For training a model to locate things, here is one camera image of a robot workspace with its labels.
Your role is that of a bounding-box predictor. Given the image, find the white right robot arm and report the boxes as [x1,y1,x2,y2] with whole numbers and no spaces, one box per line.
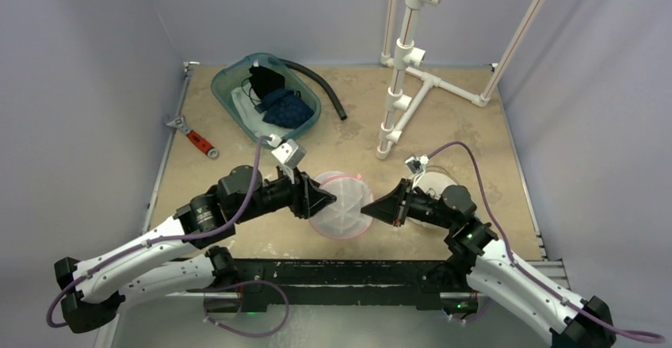
[361,179,617,347]

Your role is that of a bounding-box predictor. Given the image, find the black bra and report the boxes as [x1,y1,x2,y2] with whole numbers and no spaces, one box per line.
[242,65,315,129]

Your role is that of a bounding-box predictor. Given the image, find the red-handled adjustable wrench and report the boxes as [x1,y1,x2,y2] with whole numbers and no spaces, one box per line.
[165,115,220,159]

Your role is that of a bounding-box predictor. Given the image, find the teal plastic basin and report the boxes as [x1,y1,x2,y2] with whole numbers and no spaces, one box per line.
[211,52,322,142]

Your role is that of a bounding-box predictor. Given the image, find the white PVC pipe rack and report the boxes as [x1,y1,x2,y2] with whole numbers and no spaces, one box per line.
[376,0,546,160]

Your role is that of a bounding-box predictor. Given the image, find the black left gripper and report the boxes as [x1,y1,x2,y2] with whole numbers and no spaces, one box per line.
[235,163,336,224]

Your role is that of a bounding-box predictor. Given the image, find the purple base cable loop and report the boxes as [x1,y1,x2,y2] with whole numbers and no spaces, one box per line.
[203,278,290,338]

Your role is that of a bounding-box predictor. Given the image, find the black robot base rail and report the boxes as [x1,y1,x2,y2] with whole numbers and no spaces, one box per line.
[186,258,479,315]

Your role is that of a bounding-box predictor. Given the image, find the pink-trimmed white laundry bag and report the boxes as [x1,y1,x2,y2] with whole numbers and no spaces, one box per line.
[309,171,374,239]

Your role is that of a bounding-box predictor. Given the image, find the black rubber hose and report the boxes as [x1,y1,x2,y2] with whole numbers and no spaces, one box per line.
[278,58,349,122]

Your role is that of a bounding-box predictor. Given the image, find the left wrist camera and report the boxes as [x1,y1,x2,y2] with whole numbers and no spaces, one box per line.
[267,134,307,170]

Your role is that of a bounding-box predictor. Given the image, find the white cloth in basin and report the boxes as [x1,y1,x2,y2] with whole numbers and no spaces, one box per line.
[231,83,292,137]

